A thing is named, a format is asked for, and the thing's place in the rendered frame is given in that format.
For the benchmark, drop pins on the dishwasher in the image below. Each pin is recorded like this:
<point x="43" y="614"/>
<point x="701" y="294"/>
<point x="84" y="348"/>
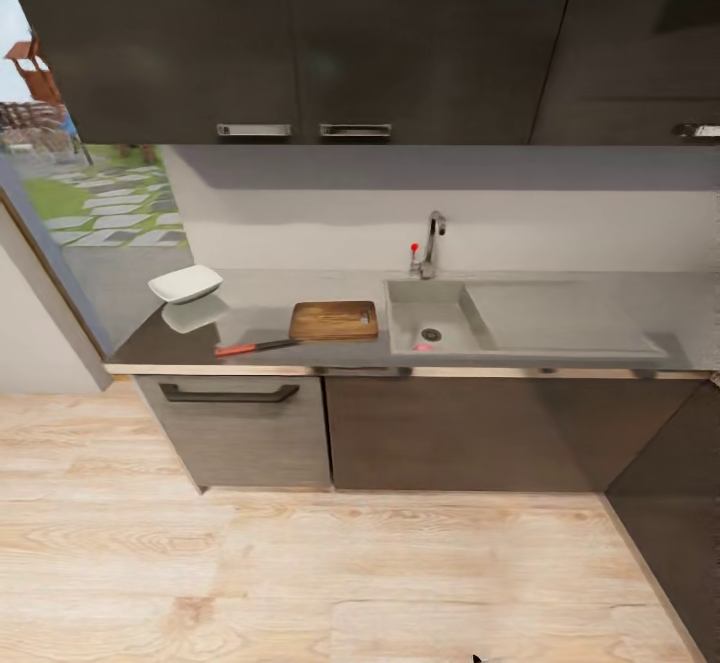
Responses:
<point x="244" y="430"/>

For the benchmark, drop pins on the fixed window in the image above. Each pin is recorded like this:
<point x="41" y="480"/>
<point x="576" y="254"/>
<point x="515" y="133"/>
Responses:
<point x="101" y="219"/>

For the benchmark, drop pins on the drop in sink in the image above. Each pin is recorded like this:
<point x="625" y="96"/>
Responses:
<point x="504" y="317"/>

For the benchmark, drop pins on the parer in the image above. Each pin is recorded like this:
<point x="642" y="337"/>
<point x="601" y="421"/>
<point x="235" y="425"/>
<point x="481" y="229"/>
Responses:
<point x="251" y="347"/>

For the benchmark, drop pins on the cutting board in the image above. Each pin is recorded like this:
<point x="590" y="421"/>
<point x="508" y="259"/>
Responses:
<point x="332" y="320"/>

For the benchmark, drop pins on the cabinet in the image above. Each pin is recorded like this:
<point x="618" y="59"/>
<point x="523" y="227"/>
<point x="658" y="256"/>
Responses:
<point x="633" y="73"/>
<point x="298" y="72"/>

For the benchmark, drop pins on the bowl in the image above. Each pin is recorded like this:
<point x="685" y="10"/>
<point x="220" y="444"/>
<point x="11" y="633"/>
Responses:
<point x="186" y="286"/>

